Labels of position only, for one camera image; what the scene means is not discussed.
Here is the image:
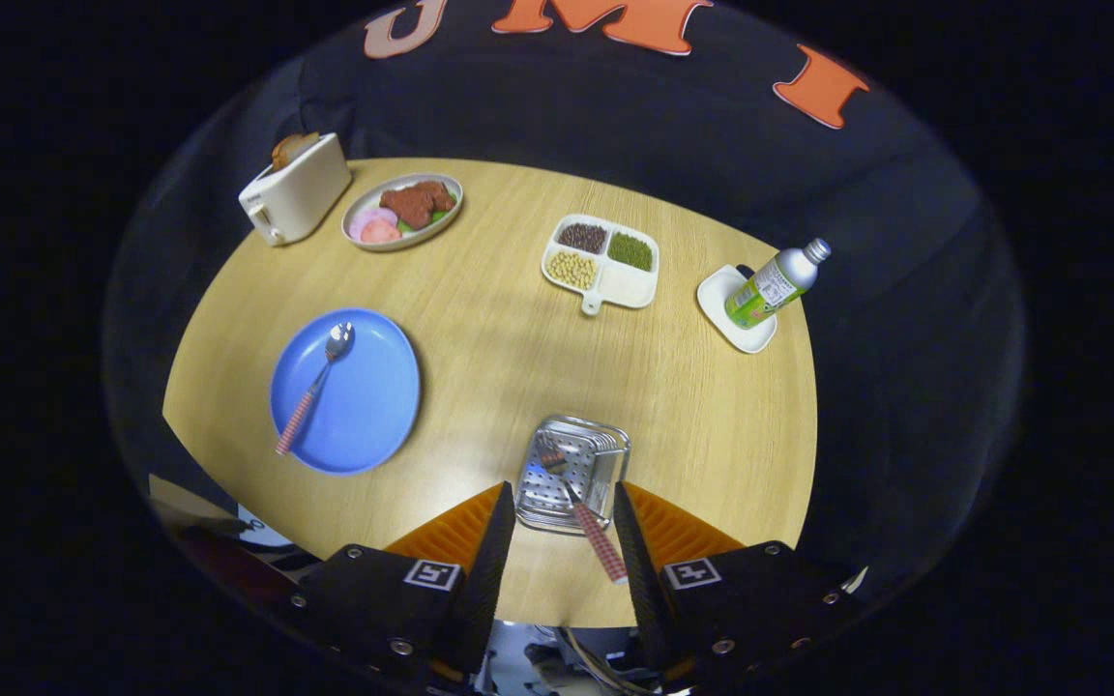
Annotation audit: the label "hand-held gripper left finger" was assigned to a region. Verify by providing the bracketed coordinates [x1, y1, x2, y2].
[277, 480, 517, 689]

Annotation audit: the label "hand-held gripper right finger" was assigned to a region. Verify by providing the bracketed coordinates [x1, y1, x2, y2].
[612, 479, 858, 689]

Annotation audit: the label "fork with red checked handle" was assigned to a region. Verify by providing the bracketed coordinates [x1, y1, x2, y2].
[538, 447, 630, 586]

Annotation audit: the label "spoon with red checked handle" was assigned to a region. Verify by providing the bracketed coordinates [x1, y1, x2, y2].
[275, 322, 356, 456]

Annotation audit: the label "perforated metal tray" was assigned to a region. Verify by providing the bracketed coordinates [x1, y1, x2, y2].
[514, 415, 632, 536]

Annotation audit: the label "blue round plate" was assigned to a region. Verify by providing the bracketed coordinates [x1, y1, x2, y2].
[269, 308, 422, 477]

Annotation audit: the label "black white striped cloth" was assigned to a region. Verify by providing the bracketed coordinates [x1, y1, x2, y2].
[228, 517, 321, 571]

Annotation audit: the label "dark red cloth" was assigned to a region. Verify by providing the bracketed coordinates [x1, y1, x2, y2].
[180, 536, 297, 610]

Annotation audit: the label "small white square dish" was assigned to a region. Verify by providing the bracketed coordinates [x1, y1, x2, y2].
[696, 265, 778, 355]

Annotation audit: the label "white divided dish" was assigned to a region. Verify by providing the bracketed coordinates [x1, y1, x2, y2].
[542, 214, 660, 317]

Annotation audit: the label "pile of yellow soybeans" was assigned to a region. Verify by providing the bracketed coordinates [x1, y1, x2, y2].
[546, 251, 600, 290]

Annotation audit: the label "silver bottle with green label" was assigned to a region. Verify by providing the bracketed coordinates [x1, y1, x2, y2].
[724, 238, 833, 331]

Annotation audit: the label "pile of green beans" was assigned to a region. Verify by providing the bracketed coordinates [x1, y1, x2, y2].
[608, 232, 655, 273]

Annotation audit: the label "pile of dark red beans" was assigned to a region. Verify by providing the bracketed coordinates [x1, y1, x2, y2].
[557, 223, 608, 255]

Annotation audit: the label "green vegetable leaves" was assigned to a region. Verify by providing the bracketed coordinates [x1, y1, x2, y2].
[396, 198, 459, 235]

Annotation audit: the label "pink ham slices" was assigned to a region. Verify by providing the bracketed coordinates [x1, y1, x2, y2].
[350, 207, 403, 245]

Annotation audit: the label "brown meat piece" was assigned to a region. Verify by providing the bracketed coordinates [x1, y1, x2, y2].
[380, 180, 456, 231]

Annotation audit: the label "white oval plate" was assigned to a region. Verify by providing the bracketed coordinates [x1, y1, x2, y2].
[341, 173, 464, 253]

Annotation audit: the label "white toaster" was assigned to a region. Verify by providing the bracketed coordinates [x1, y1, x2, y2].
[238, 132, 353, 247]

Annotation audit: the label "black backdrop cloth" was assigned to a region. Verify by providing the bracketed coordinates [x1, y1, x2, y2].
[103, 0, 1027, 620]

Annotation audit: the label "toasted bread slice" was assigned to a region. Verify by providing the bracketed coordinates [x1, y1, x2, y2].
[271, 132, 321, 172]

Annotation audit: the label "bundle of cables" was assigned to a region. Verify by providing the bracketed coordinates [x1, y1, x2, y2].
[557, 626, 655, 696]

